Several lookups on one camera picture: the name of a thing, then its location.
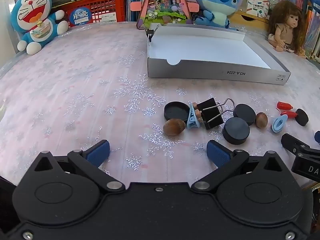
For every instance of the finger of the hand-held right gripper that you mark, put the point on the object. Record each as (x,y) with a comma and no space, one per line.
(317,136)
(295,144)

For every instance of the small black binder clip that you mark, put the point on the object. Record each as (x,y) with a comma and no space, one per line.
(150,33)

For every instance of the doll with brown hair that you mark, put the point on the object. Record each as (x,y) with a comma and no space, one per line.
(290,20)

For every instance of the grey cardboard box tray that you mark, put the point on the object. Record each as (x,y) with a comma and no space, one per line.
(212,50)

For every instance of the red plastic crate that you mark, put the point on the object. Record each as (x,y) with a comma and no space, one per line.
(100,5)

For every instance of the colourful printed box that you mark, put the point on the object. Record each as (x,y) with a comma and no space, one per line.
(257,5)

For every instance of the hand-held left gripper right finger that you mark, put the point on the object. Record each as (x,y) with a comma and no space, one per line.
(217,152)

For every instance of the large black binder clip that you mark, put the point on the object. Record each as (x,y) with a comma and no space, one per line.
(212,115)

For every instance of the pink triangular diorama toy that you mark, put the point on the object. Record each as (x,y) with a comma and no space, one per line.
(162,7)

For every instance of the red crayon piece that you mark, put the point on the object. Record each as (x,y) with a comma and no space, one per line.
(290,115)

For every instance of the wooden drawer box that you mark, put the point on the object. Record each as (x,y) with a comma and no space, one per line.
(250,17)

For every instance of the black round puck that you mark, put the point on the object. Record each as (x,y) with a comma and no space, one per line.
(245,113)
(302,117)
(235,130)

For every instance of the brown nut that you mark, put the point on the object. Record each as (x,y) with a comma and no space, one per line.
(261,120)
(173,127)

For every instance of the blue beaded hair clip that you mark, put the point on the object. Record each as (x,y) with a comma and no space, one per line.
(192,121)

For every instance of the red plastic peg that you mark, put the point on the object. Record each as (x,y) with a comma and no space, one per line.
(285,105)

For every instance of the white plastic pipe rack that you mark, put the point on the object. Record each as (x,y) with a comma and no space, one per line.
(315,58)

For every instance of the black round cap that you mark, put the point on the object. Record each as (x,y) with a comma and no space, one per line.
(176,111)

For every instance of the blue cat plush toy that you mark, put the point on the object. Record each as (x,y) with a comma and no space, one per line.
(32,10)

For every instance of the leaning thin colourful booklets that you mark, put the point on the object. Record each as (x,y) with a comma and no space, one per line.
(312,30)

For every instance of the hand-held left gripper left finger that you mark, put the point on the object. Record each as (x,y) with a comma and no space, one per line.
(98,151)

